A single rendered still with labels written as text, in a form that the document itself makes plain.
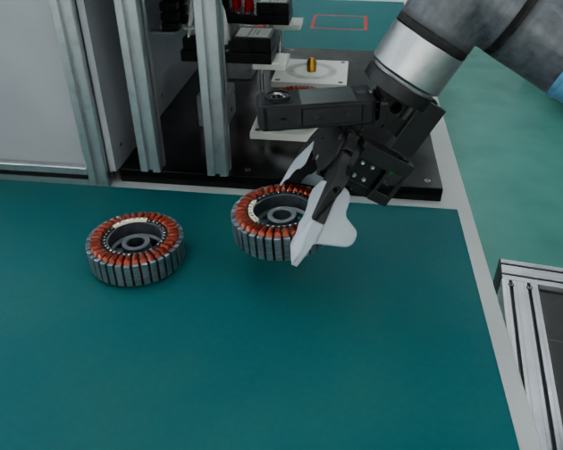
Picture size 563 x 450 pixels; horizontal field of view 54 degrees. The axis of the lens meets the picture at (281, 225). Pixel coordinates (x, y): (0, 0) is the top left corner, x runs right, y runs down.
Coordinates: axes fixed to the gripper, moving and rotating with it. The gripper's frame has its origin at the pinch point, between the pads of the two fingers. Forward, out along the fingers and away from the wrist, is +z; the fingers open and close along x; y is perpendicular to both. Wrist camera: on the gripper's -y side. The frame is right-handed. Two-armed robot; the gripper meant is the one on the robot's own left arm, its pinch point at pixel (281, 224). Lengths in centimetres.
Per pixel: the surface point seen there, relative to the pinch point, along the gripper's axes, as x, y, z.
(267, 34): 37.5, -4.1, -10.2
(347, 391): -18.4, 6.7, 3.3
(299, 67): 63, 10, -2
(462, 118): 210, 141, 12
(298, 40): 95, 15, -2
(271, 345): -12.1, 1.2, 6.5
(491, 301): -7.8, 22.6, -5.6
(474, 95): 241, 158, 3
